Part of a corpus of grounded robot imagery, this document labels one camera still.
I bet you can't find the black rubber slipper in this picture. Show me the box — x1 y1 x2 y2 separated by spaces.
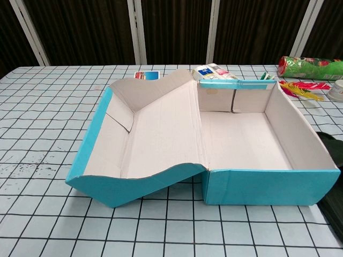
315 131 343 241

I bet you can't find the light blue cardboard shoe box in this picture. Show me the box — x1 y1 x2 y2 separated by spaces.
65 69 341 215

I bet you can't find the blue and red postcard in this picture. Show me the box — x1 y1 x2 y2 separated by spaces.
133 71 161 81

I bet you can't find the white printed snack package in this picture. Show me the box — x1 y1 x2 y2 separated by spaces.
192 63 240 81

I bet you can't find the light blue checked tablecloth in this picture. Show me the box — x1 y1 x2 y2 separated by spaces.
0 64 343 257

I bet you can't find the red yellow feather shuttlecock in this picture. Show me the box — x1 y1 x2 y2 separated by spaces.
259 71 332 102

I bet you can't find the green chip can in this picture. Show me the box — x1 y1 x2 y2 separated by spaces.
277 55 343 81

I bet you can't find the small white plastic jar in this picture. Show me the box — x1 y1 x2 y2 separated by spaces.
328 80 343 102

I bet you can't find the black folding screen white frame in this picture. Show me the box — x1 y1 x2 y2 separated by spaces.
0 0 343 80

